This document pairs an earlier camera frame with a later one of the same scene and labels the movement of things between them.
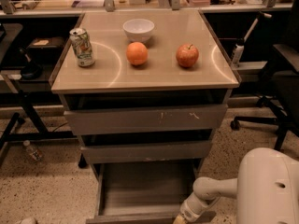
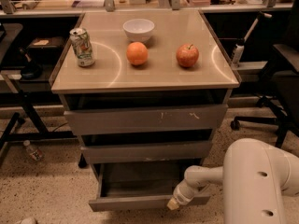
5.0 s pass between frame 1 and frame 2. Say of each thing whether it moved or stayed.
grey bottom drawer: moved
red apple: stayed
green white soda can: stayed
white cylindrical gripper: moved
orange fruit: stayed
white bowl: stayed
